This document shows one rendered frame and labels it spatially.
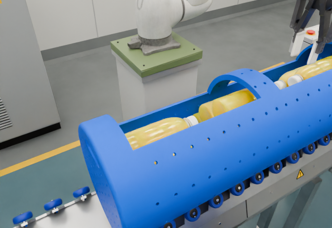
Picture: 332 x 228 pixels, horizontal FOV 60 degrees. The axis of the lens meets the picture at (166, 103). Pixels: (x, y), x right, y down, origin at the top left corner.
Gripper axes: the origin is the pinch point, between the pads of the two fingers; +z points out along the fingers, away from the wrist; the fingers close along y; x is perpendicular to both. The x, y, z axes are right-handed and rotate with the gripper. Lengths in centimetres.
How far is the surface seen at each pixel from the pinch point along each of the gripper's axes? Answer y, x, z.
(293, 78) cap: -0.4, -0.6, 9.7
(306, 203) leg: 9, 23, 78
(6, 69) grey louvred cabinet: -153, -77, 61
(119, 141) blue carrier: 3, -57, 4
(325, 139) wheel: 10.9, 9.3, 30.0
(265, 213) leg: -7, 23, 108
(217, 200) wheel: 10.9, -35.4, 30.0
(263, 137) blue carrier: 12.3, -25.6, 10.7
